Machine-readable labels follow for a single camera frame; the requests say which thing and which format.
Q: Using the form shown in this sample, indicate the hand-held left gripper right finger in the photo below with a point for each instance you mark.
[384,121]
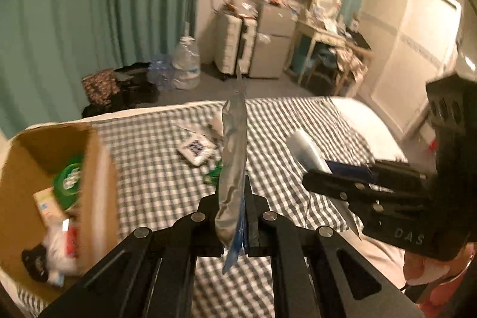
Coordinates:
[257,208]

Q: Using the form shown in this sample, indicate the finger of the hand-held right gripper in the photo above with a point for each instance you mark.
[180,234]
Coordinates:
[395,172]
[335,187]

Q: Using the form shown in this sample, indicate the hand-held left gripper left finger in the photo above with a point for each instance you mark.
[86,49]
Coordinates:
[208,206]

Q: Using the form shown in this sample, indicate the white plastic bottle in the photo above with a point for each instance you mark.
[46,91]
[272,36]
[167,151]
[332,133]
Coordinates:
[305,148]

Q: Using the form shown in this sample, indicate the silver foil packet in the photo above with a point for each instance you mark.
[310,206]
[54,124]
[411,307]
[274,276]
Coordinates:
[233,154]

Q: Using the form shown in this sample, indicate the brown cardboard box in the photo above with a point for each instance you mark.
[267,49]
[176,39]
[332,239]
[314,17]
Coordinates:
[100,191]

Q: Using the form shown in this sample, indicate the person's right hand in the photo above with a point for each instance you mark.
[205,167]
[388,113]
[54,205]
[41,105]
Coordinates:
[425,269]

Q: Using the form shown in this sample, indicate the white packet with dark print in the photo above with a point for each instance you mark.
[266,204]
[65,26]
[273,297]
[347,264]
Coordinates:
[195,150]

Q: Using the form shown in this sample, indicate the white bed mattress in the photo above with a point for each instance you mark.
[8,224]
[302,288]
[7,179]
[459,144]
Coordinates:
[365,120]

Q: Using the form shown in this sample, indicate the person's leg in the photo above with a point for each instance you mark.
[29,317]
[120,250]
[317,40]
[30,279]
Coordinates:
[372,258]

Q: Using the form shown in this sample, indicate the pile of clothes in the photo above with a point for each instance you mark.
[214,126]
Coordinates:
[346,61]

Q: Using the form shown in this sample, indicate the white sliding wardrobe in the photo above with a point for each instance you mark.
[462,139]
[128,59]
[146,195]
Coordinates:
[410,42]

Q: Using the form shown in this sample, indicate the black bag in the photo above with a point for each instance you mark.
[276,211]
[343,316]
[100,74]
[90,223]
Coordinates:
[138,87]

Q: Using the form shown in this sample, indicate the crushed clear water jug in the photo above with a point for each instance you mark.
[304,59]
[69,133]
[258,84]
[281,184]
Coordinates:
[162,72]

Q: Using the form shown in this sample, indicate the green round packet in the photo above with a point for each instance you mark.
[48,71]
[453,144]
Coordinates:
[69,178]

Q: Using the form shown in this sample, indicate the large clear water jug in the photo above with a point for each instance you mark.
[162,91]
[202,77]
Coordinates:
[186,61]

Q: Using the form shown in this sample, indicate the grey mini fridge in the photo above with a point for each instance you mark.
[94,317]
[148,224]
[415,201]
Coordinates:
[268,53]

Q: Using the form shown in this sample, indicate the white and red packet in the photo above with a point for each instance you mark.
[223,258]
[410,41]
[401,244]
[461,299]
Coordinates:
[63,243]

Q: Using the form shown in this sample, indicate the white dressing table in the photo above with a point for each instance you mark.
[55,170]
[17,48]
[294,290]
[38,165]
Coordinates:
[316,33]

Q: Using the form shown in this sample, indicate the patterned brown bag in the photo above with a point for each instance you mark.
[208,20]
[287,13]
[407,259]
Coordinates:
[100,87]

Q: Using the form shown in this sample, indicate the pale yellow carton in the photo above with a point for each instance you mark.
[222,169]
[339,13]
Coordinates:
[46,208]

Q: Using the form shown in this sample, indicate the white suitcase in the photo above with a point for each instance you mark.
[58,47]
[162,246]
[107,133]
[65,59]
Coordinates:
[229,42]

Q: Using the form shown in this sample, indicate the black crumpled item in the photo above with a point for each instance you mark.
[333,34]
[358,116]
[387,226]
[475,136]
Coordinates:
[35,262]

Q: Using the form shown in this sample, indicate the wide green curtain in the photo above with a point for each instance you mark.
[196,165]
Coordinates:
[74,23]

